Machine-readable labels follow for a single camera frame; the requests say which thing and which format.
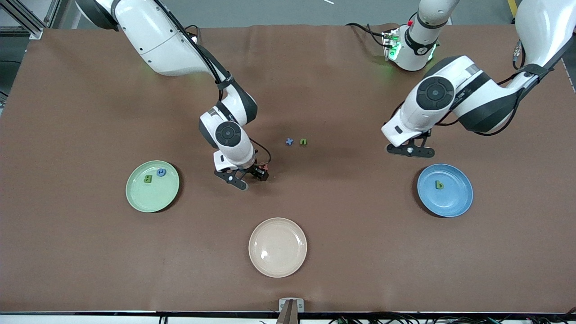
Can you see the blue plate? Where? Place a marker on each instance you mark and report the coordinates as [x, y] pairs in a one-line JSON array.
[[450, 200]]

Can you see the brown table cover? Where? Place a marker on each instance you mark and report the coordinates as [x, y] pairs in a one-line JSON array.
[[360, 270]]

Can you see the light green plate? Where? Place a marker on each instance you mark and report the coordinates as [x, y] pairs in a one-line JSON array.
[[148, 198]]

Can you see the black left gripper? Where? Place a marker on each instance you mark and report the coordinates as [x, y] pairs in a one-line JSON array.
[[425, 134]]

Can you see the green foam letter b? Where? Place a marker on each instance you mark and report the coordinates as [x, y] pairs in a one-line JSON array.
[[438, 185], [148, 178]]

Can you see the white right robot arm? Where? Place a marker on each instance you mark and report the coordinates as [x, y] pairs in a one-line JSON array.
[[157, 40]]

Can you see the aluminium frame profile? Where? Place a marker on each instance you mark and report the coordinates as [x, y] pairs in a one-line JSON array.
[[35, 32]]

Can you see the beige plate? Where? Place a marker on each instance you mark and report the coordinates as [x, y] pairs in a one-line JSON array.
[[277, 247]]

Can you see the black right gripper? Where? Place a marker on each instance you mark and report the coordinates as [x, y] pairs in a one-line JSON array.
[[257, 171]]

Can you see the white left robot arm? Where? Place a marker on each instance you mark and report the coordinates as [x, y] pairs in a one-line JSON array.
[[414, 121]]

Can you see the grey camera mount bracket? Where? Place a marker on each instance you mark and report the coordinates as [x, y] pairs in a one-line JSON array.
[[300, 306]]

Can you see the grey base connector plate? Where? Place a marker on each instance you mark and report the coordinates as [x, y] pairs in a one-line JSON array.
[[389, 45]]

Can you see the blue foam letter G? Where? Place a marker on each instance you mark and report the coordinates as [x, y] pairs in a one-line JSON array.
[[158, 172]]

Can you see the tan camera pole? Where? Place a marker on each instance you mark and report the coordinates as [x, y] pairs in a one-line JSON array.
[[289, 316]]

